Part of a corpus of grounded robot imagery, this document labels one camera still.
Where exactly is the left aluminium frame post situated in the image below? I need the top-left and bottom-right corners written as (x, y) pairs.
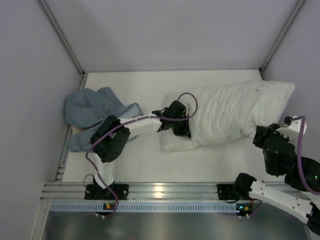
top-left (36, 0), bottom-right (87, 182)

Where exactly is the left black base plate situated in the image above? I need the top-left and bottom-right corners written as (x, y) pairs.
top-left (84, 183), bottom-right (129, 200)

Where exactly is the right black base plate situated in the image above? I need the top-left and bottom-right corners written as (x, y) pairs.
top-left (216, 183), bottom-right (251, 203)

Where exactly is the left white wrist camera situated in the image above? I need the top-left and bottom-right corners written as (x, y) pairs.
top-left (183, 101), bottom-right (192, 111)

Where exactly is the aluminium mounting rail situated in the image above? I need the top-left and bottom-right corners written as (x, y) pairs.
top-left (40, 182), bottom-right (219, 201)

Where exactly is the blue pillowcase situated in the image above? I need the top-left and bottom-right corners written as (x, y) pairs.
top-left (65, 87), bottom-right (143, 152)

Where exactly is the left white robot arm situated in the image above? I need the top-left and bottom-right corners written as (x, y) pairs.
top-left (84, 100), bottom-right (194, 200)

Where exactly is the slotted grey cable duct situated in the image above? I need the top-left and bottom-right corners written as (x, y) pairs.
top-left (50, 202), bottom-right (252, 213)

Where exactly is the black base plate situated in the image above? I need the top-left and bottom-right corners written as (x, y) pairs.
top-left (84, 183), bottom-right (129, 200)
top-left (216, 183), bottom-right (251, 203)

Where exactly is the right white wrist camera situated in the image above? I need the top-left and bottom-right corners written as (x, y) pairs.
top-left (275, 115), bottom-right (307, 140)

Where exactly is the white pillow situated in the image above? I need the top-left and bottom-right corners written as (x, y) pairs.
top-left (159, 80), bottom-right (295, 152)

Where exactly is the right aluminium frame post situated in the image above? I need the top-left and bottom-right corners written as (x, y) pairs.
top-left (258, 0), bottom-right (307, 79)

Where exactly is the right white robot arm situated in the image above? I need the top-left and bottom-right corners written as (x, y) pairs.
top-left (233, 116), bottom-right (320, 235)

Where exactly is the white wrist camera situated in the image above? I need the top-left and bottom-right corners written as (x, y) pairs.
top-left (183, 101), bottom-right (192, 111)
top-left (275, 115), bottom-right (307, 140)

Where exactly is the aluminium frame post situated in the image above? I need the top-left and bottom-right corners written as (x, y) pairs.
top-left (36, 0), bottom-right (87, 182)
top-left (258, 0), bottom-right (307, 79)

